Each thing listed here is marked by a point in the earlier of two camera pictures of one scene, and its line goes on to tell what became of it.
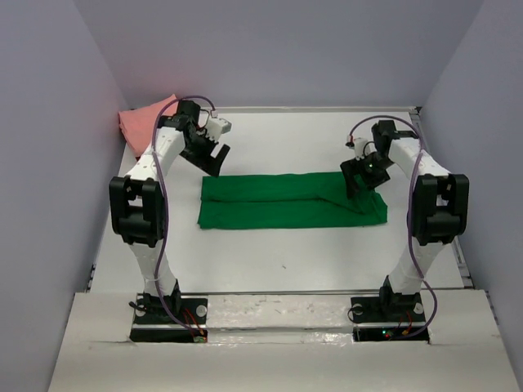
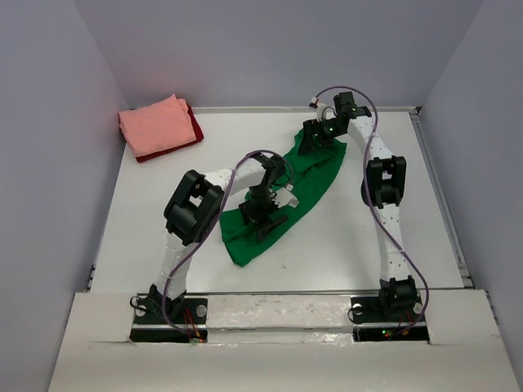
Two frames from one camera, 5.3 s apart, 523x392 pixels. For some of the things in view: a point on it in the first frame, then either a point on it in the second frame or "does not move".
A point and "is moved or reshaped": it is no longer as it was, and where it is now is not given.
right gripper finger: x=351 y=174 -> x=310 y=130
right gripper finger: x=377 y=177 -> x=326 y=140
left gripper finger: x=207 y=162 -> x=247 y=211
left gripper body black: x=203 y=143 -> x=262 y=202
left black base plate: x=154 y=322 does not move
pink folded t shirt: x=136 y=125 does not move
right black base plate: x=388 y=317 does not move
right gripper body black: x=374 y=162 -> x=330 y=127
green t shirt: x=287 y=200 is moved or reshaped
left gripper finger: x=221 y=157 -> x=277 y=218
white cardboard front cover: x=274 y=343 does not move
